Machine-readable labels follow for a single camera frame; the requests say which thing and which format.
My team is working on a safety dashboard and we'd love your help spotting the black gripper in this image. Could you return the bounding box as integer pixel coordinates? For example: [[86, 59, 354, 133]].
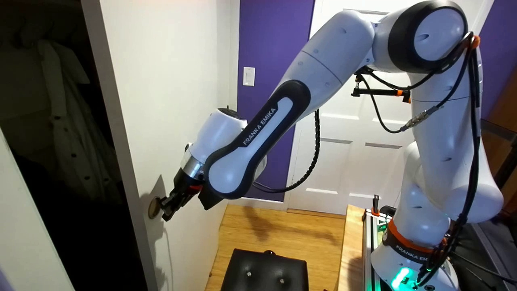
[[158, 166, 205, 222]]

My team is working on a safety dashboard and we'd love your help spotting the white closet door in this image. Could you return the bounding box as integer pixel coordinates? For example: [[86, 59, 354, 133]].
[[79, 0, 229, 291]]

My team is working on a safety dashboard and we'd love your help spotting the white panelled room door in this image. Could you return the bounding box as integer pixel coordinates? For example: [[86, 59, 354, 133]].
[[284, 0, 494, 216]]

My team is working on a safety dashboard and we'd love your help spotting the black tufted piano bench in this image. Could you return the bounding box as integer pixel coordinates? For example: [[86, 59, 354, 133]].
[[220, 247, 312, 291]]

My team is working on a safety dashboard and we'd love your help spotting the hanging white coat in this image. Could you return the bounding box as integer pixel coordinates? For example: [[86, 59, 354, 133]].
[[21, 36, 123, 206]]

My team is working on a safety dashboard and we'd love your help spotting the wooden table edge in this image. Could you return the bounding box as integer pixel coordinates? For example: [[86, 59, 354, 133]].
[[336, 203, 373, 291]]

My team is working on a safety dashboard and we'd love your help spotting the black rod with orange clamps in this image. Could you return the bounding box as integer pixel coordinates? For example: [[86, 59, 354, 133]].
[[351, 70, 415, 104]]

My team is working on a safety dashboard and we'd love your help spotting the brown wooden furniture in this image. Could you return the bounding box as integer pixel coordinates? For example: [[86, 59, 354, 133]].
[[482, 67, 517, 222]]

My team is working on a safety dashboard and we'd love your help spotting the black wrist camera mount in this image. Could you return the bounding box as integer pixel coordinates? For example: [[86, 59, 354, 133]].
[[196, 184, 228, 213]]

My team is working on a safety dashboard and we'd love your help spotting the white closet door frame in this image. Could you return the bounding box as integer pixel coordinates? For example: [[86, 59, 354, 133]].
[[0, 125, 78, 291]]

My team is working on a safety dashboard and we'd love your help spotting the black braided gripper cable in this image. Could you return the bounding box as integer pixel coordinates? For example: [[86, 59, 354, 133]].
[[252, 106, 323, 193]]

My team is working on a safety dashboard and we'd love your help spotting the white light switch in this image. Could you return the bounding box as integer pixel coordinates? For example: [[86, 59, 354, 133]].
[[241, 64, 257, 87]]

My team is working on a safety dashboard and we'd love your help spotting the aluminium frame with green light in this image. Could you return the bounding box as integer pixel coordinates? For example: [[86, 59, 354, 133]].
[[362, 206, 397, 291]]

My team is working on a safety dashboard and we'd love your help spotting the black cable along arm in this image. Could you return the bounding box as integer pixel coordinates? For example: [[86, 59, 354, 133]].
[[357, 30, 485, 287]]

